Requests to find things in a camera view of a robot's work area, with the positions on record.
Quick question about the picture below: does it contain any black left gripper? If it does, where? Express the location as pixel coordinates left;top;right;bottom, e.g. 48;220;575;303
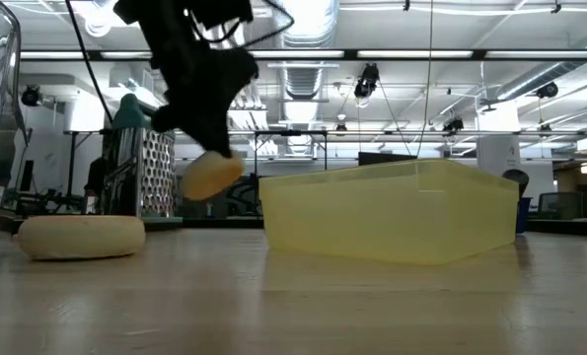
142;19;259;158

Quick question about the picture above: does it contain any cream round bun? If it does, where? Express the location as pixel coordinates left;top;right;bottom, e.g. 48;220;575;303
181;150;246;202
17;214;147;261

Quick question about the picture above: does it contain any steel box grater teal handle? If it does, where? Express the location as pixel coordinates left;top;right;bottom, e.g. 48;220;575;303
100;93;184;229

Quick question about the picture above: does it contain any yellow translucent plastic bin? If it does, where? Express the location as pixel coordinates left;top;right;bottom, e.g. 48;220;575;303
257;158;521;266

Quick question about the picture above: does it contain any dark background cabinet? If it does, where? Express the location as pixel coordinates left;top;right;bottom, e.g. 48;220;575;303
174;176;264;229

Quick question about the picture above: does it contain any person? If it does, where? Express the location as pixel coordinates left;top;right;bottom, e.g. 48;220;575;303
84;156;110;214

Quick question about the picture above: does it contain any black upright pole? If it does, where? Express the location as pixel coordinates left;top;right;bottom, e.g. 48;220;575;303
67;130;78;211

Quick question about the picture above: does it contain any black ceiling spotlight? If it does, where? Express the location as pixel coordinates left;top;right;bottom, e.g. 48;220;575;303
353;62;381;100
443;115;466;134
20;84;42;107
536;81;559;100

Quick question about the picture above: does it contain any small black monitor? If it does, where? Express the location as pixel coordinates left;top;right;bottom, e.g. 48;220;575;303
19;160;36;192

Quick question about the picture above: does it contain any wide black monitor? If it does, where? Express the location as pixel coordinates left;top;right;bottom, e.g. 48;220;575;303
357;151;419;167

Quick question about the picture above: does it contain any white square column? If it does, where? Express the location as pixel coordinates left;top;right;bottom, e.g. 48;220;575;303
477;135;522;178

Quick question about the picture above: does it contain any black round chair back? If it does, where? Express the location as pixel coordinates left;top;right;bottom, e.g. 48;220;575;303
501;168;531;199

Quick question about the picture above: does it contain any blue plastic bin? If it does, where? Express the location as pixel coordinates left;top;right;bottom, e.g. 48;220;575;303
515;196;533;234

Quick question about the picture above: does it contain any grey mesh chair back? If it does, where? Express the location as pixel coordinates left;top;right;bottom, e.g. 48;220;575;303
538;190;585;221

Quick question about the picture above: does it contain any dark background table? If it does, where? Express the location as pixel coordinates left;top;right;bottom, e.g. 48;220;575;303
519;217;587;237

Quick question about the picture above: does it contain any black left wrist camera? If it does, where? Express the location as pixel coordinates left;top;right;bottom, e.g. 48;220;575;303
186;0;255;30

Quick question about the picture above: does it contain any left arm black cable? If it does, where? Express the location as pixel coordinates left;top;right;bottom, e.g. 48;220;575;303
64;0;115;125

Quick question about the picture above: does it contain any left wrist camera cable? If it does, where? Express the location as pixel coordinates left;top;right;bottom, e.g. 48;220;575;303
188;0;296;51

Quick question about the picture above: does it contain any wide silver ventilation duct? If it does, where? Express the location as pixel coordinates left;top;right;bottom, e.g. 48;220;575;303
271;0;341;127

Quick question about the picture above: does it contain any black frame bar with lights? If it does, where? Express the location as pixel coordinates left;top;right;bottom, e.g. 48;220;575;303
19;47;587;62

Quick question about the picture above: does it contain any thin hanging black cable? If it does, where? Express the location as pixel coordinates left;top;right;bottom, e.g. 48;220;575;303
417;0;435;159

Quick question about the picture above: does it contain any narrow silver ventilation duct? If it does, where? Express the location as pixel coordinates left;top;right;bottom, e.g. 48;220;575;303
494;24;587;103

